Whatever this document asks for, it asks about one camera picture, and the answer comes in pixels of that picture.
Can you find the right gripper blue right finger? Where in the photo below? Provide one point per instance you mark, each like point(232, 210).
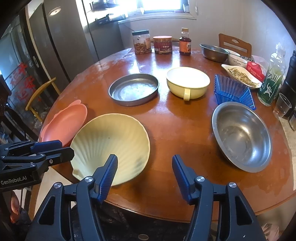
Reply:
point(185, 179)

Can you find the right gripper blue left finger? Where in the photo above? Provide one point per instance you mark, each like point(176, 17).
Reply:
point(104, 177)

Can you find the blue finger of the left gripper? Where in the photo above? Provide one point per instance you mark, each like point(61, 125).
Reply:
point(28, 148)
point(46, 158)

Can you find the yellow shell-shaped plate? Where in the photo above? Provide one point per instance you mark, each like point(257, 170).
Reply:
point(108, 134)

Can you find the pink plastic plate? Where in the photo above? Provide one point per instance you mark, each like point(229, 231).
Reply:
point(65, 124)

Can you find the large stainless steel bowl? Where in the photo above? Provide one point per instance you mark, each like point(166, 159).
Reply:
point(242, 136)

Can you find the cream bowl with handle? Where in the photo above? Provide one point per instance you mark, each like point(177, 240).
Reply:
point(187, 83)

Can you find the blue fluted plastic dish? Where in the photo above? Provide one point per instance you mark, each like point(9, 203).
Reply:
point(229, 90)

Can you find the round steel pan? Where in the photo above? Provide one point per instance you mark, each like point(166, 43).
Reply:
point(134, 89)

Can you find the left hand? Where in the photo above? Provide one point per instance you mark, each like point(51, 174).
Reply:
point(15, 208)

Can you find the white dish with food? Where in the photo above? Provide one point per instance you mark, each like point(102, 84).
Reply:
point(241, 75)

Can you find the clear plastic cup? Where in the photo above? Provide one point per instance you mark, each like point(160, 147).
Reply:
point(282, 106)

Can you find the small steel cup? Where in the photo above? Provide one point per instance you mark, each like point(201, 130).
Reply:
point(292, 120)

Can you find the grey refrigerator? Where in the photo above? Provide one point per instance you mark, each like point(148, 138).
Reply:
point(70, 36)

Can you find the small steel bowl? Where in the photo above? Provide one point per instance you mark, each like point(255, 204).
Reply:
point(214, 53)

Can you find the white ceramic bowl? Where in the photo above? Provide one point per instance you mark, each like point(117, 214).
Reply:
point(235, 59)

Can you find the red tissue pack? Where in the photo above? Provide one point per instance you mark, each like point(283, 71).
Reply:
point(256, 70)

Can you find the black thermos flask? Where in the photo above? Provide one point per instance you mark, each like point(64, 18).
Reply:
point(289, 85)

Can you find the red tin can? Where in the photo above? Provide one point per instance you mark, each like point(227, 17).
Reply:
point(162, 44)

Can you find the brown sauce bottle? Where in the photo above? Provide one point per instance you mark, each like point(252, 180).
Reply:
point(185, 42)

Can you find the green drink bottle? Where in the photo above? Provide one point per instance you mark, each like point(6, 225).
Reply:
point(273, 77)

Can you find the wooden chair back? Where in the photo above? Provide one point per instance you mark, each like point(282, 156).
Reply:
point(234, 44)

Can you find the clear jar black lid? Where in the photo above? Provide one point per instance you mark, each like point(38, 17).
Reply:
point(142, 42)

